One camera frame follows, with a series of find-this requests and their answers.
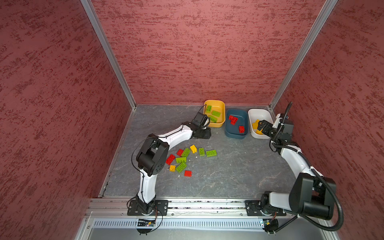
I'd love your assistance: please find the green long lego brick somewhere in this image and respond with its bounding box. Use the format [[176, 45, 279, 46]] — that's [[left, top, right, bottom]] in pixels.
[[176, 162, 187, 173], [212, 111, 221, 118]]

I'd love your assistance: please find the red long lego brick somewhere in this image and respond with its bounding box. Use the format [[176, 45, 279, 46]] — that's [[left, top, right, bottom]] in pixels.
[[166, 154, 176, 166], [231, 117, 238, 125]]

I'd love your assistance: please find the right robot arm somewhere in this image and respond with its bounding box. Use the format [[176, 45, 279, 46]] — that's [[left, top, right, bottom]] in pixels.
[[257, 119, 344, 232]]

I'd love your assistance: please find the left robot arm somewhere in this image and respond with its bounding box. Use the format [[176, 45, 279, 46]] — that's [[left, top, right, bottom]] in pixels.
[[135, 120, 211, 215]]

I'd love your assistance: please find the white plastic bin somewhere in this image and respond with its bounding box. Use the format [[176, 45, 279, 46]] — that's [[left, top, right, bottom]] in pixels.
[[248, 109, 273, 140]]

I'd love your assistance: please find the small green lego brick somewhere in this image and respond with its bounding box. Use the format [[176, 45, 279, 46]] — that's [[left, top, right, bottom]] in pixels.
[[199, 148, 205, 157]]

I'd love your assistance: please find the teal plastic bin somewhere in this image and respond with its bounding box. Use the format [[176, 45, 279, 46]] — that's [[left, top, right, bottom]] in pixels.
[[225, 109, 249, 140]]

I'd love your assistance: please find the yellow plastic bin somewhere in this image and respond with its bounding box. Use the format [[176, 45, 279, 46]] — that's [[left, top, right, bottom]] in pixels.
[[204, 100, 226, 128]]

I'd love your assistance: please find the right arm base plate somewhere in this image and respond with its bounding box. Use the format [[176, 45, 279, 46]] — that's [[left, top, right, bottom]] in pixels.
[[245, 200, 287, 218]]

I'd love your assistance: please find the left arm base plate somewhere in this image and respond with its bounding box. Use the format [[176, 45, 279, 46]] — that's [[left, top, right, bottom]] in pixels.
[[127, 199, 169, 217]]

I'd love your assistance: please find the aluminium front rail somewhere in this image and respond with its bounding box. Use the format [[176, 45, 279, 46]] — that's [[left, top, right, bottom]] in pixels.
[[75, 198, 340, 240]]

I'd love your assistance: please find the left corner aluminium post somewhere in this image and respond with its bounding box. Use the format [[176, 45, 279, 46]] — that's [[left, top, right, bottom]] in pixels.
[[81, 0, 137, 110]]

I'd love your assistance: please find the corner aluminium post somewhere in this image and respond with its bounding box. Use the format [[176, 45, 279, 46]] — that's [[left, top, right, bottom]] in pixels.
[[81, 0, 137, 110], [269, 0, 338, 112]]

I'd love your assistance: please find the right corner aluminium post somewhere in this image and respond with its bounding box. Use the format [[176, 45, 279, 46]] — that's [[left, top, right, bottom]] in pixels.
[[269, 0, 338, 112]]

